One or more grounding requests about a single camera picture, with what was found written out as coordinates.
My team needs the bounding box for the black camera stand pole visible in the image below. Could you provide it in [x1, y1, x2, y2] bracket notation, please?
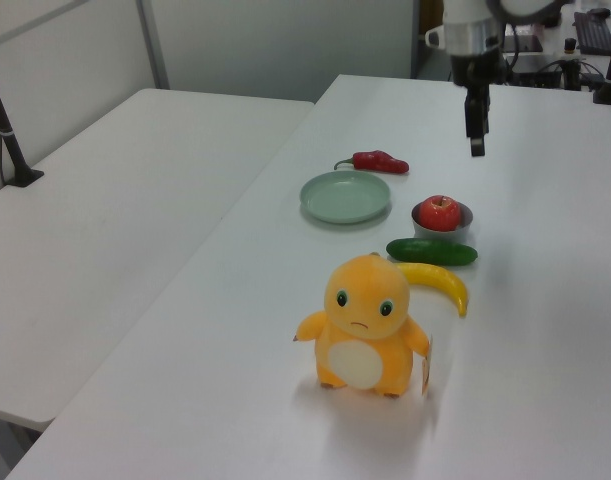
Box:
[0, 52, 45, 188]

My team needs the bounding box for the black clamp stand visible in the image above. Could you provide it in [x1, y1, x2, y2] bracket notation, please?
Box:
[592, 29, 611, 106]

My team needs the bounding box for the red apple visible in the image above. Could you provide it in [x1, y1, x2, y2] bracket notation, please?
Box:
[417, 194, 462, 232]

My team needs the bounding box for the orange dragon plush toy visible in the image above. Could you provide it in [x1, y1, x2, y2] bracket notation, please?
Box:
[291, 252, 432, 399]

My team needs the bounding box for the dark laptop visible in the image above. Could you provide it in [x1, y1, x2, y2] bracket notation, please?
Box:
[501, 24, 545, 55]

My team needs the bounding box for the pale green plate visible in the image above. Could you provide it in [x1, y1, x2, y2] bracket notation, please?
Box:
[299, 170, 392, 225]

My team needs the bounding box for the grey bowl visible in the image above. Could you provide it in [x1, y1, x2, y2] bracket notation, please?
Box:
[410, 200, 475, 242]

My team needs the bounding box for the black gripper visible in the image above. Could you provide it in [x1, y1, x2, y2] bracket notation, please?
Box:
[449, 50, 507, 158]

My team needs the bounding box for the red chili pepper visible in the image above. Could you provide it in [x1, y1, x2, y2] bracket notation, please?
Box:
[333, 150, 410, 175]

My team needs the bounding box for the yellow banana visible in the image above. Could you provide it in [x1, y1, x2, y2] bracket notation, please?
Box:
[395, 261, 470, 318]

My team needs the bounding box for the green cucumber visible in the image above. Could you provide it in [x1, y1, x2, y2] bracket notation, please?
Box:
[385, 238, 479, 267]

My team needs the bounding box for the yellow-brown cabinet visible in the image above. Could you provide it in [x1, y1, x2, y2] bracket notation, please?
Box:
[418, 0, 447, 37]

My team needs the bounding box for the grey partition post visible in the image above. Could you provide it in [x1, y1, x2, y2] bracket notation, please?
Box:
[136, 0, 170, 91]

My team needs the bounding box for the black keyboard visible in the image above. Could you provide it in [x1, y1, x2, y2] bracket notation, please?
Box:
[572, 11, 611, 55]

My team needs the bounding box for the paper plush toy tag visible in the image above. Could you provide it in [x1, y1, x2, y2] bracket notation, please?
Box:
[418, 333, 435, 398]

